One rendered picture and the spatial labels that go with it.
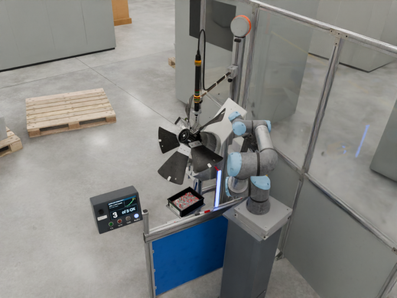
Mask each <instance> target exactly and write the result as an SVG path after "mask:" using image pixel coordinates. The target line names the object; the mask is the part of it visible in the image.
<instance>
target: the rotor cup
mask: <svg viewBox="0 0 397 298"><path fill-rule="evenodd" d="M190 131H191V130H189V129H188V128H184V129H183V130H181V132H180V133H179V135H178V141H179V142H180V143H182V144H184V145H186V146H187V147H189V148H190V146H189V145H188V144H189V143H190V141H191V142H195V141H200V142H201V141H202V136H201V134H199V133H198V134H196V135H194V132H193V131H191V132H190ZM184 134H185V136H184V137H183V135H184ZM188 140H190V141H188Z"/></svg>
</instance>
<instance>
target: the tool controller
mask: <svg viewBox="0 0 397 298"><path fill-rule="evenodd" d="M90 204H91V207H92V211H93V216H94V219H95V224H96V227H97V230H98V232H99V234H103V233H105V232H109V231H112V230H114V229H118V228H120V227H123V226H126V225H129V224H132V223H135V222H138V221H141V220H143V217H142V210H141V204H140V199H139V193H138V191H137V190H136V188H135V187H134V186H133V185H132V186H128V187H124V188H121V189H118V190H114V191H111V192H107V193H104V194H101V195H97V196H94V197H90ZM116 210H119V215H120V218H116V219H113V220H111V217H110V212H113V211H116ZM136 213H137V214H138V215H139V216H138V217H137V218H135V217H134V214H136ZM127 216H130V220H128V221H127V220H126V217H127ZM118 219H121V220H122V222H121V223H118V222H117V221H118ZM109 222H113V225H112V226H109Z"/></svg>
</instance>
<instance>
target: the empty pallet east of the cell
mask: <svg viewBox="0 0 397 298"><path fill-rule="evenodd" d="M25 101H26V113H27V131H28V134H29V137H30V138H32V137H39V136H43V135H50V134H56V133H60V132H64V131H71V130H76V129H83V128H90V127H96V126H100V125H106V124H112V123H116V114H115V112H114V110H113V108H112V107H111V104H110V102H109V100H108V98H107V96H106V94H105V92H104V90H103V88H100V89H91V90H83V91H78V92H70V93H62V94H57V95H48V96H40V97H35V98H28V99H25ZM104 117H105V120H104V121H100V122H94V123H89V124H83V125H79V121H87V120H91V119H98V118H104ZM63 124H68V125H69V126H68V127H66V128H59V129H53V130H49V131H43V132H41V131H40V128H45V127H52V126H56V125H63Z"/></svg>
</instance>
